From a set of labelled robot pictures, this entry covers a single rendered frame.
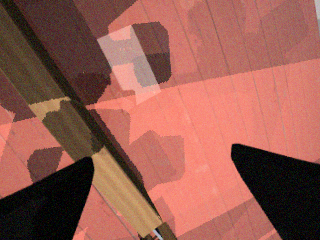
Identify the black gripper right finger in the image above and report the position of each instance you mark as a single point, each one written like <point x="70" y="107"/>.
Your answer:
<point x="287" y="189"/>

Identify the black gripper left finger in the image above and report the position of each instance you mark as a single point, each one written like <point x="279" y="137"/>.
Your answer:
<point x="49" y="209"/>

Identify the brown wooden post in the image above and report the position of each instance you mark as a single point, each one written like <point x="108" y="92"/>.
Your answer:
<point x="165" y="231"/>

